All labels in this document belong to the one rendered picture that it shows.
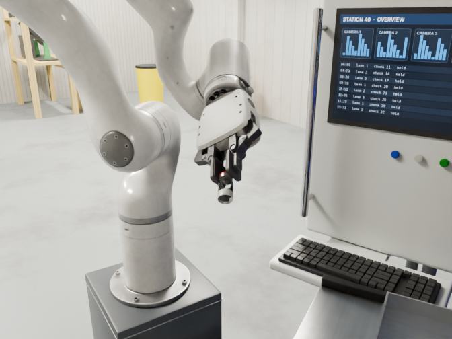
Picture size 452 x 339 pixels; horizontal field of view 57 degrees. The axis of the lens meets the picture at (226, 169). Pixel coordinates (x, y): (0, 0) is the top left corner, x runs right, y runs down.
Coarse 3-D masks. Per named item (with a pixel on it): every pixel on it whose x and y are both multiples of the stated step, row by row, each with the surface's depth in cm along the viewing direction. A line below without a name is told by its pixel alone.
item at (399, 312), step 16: (384, 304) 83; (400, 304) 86; (416, 304) 85; (432, 304) 83; (384, 320) 84; (400, 320) 84; (416, 320) 84; (432, 320) 84; (448, 320) 83; (384, 336) 80; (400, 336) 80; (416, 336) 80; (432, 336) 80; (448, 336) 80
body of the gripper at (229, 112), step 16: (224, 96) 70; (240, 96) 67; (208, 112) 70; (224, 112) 67; (240, 112) 65; (256, 112) 68; (208, 128) 67; (224, 128) 64; (240, 128) 63; (208, 144) 65; (224, 144) 66; (224, 160) 68
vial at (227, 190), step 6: (222, 174) 60; (228, 174) 60; (222, 180) 59; (228, 180) 59; (222, 186) 58; (228, 186) 58; (222, 192) 57; (228, 192) 57; (222, 198) 58; (228, 198) 58
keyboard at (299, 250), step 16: (304, 240) 125; (288, 256) 117; (304, 256) 116; (320, 256) 116; (336, 256) 116; (352, 256) 116; (320, 272) 111; (336, 272) 109; (352, 272) 109; (368, 272) 109; (384, 272) 109; (400, 272) 109; (384, 288) 103; (400, 288) 104; (416, 288) 102; (432, 288) 103
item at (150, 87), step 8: (144, 64) 697; (152, 64) 697; (136, 72) 680; (144, 72) 667; (152, 72) 668; (144, 80) 673; (152, 80) 673; (160, 80) 682; (144, 88) 678; (152, 88) 678; (160, 88) 687; (144, 96) 684; (152, 96) 683; (160, 96) 692
